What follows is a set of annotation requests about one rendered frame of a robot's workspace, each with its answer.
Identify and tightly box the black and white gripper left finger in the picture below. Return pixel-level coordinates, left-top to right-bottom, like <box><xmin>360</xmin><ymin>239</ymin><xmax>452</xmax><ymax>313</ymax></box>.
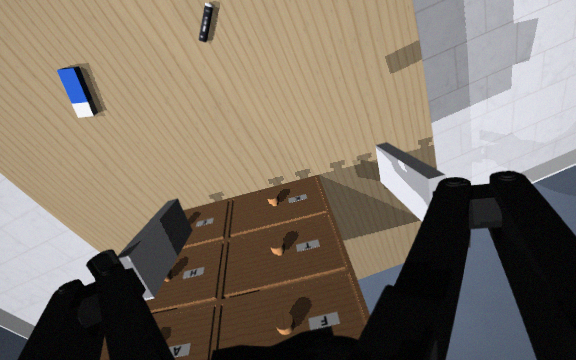
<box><xmin>17</xmin><ymin>199</ymin><xmax>193</xmax><ymax>360</ymax></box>

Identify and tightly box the brown wooden chest of drawers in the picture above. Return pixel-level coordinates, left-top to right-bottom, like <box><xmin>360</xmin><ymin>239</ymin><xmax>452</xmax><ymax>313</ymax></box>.
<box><xmin>152</xmin><ymin>175</ymin><xmax>370</xmax><ymax>360</ymax></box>

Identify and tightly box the black battery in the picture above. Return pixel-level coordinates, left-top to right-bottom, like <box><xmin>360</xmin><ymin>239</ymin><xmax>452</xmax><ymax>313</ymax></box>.
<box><xmin>199</xmin><ymin>3</ymin><xmax>214</xmax><ymax>42</ymax></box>

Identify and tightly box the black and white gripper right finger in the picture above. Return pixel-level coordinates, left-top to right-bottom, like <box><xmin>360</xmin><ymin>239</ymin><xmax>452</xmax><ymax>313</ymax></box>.
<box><xmin>348</xmin><ymin>142</ymin><xmax>576</xmax><ymax>360</ymax></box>

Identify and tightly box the white and blue eraser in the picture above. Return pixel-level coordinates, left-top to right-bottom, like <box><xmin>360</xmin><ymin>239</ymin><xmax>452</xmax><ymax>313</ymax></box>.
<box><xmin>57</xmin><ymin>66</ymin><xmax>98</xmax><ymax>118</ymax></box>

